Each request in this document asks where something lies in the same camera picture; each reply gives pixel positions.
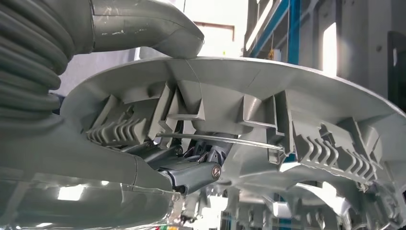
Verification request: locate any blue steel beam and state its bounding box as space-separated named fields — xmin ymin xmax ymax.
xmin=246 ymin=0 xmax=302 ymax=66

